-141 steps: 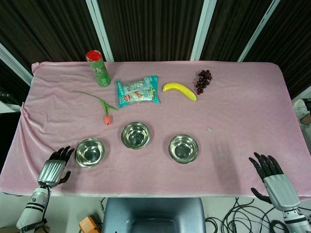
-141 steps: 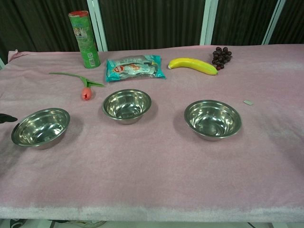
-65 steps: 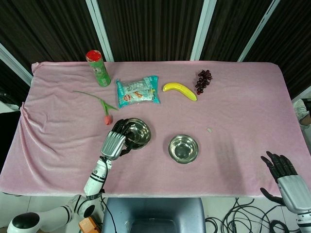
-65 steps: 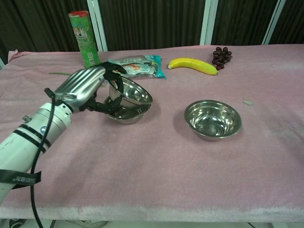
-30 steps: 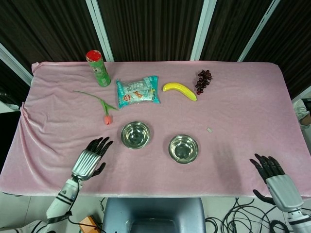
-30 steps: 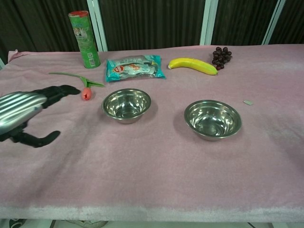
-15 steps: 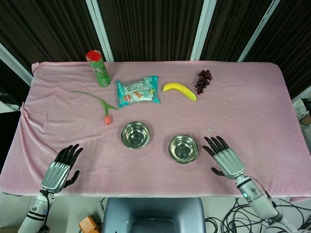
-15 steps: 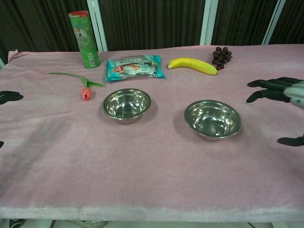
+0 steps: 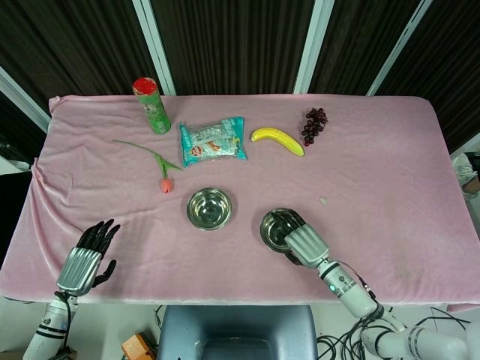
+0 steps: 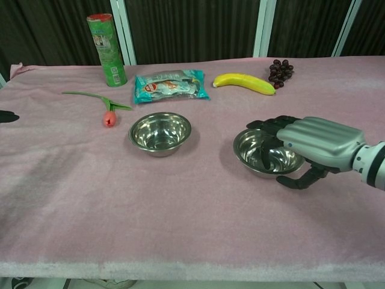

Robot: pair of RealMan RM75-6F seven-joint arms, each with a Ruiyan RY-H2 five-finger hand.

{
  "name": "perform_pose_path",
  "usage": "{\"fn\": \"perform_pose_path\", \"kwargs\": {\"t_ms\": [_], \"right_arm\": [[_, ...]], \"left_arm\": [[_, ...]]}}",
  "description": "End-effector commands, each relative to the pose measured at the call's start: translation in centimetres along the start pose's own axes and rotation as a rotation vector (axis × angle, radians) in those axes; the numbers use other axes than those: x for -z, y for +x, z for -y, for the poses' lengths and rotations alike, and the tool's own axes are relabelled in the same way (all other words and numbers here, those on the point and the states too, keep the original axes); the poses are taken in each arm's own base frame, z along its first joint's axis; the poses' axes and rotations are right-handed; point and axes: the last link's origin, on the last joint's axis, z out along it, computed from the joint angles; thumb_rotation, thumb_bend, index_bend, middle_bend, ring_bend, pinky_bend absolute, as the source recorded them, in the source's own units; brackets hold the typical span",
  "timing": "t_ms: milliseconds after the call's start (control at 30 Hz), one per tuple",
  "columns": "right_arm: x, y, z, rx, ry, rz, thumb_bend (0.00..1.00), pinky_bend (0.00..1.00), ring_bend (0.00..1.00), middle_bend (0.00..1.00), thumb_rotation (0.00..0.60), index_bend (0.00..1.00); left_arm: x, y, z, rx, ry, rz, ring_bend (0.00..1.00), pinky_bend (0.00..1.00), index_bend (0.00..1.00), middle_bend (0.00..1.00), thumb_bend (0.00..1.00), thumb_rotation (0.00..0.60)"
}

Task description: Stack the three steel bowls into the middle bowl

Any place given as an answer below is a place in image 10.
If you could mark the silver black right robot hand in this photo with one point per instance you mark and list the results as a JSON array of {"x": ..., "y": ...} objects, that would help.
[{"x": 322, "y": 138}]

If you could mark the wide stainless steel bowl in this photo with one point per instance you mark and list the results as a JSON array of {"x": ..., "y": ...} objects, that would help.
[{"x": 159, "y": 132}]

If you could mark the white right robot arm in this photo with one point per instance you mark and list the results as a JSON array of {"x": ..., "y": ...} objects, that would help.
[{"x": 373, "y": 164}]

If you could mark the dark purple grape bunch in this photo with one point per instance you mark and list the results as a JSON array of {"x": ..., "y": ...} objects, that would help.
[{"x": 279, "y": 72}]

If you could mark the yellow banana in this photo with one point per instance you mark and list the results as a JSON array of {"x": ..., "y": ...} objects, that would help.
[{"x": 246, "y": 82}]

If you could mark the pink table cloth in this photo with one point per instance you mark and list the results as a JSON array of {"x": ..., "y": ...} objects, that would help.
[{"x": 192, "y": 216}]

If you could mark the teal snack bag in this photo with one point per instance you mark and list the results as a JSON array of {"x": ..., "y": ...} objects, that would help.
[{"x": 170, "y": 85}]

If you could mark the pink artificial tulip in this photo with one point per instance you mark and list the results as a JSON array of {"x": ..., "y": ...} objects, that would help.
[{"x": 109, "y": 118}]

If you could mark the green cylindrical chip can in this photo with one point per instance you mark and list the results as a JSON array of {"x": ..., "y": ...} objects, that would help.
[{"x": 109, "y": 51}]

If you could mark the white frame post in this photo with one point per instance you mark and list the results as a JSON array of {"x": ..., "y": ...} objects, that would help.
[
  {"x": 347, "y": 27},
  {"x": 264, "y": 27},
  {"x": 123, "y": 30}
]

